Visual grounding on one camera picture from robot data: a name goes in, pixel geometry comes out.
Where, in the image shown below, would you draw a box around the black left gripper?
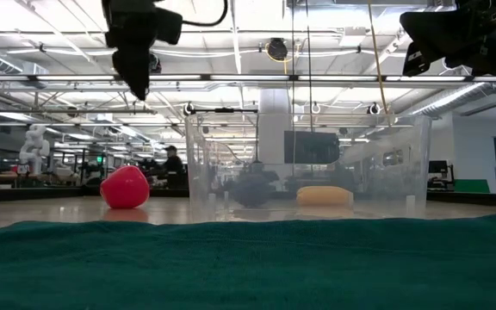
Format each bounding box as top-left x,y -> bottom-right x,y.
101,0 -> 159,101

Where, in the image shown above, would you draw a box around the red toy fruit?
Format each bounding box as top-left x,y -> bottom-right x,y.
99,164 -> 151,210

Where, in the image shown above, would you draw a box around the clear plastic container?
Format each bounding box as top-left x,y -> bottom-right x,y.
184,112 -> 433,220

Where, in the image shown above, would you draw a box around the purple toy grapes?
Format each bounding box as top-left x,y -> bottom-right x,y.
230,171 -> 277,209

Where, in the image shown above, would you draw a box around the yellow toy banana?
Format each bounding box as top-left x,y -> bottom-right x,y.
295,185 -> 355,208

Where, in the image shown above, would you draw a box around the person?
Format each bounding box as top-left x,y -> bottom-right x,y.
161,145 -> 188,189

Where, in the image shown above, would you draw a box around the white humanoid robot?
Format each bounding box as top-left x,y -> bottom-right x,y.
18,123 -> 52,176

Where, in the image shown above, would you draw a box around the green panel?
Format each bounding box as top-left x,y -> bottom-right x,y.
453,178 -> 491,194

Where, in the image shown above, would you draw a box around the dark green cloth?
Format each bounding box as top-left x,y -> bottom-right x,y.
0,211 -> 496,310

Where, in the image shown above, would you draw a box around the black ceiling cable reel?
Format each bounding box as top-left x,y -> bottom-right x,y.
148,51 -> 163,74
266,37 -> 290,62

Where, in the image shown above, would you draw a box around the yellow hanging cable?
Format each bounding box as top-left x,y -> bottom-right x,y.
367,0 -> 394,128

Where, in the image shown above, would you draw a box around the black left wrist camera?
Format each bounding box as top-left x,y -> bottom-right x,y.
156,7 -> 184,46

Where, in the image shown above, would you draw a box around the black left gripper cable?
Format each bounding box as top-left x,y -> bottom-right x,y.
182,0 -> 230,28

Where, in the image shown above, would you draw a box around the thin black hanging cable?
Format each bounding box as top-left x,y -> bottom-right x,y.
290,0 -> 296,130

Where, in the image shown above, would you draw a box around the black wall monitor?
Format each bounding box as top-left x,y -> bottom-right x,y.
283,130 -> 341,165

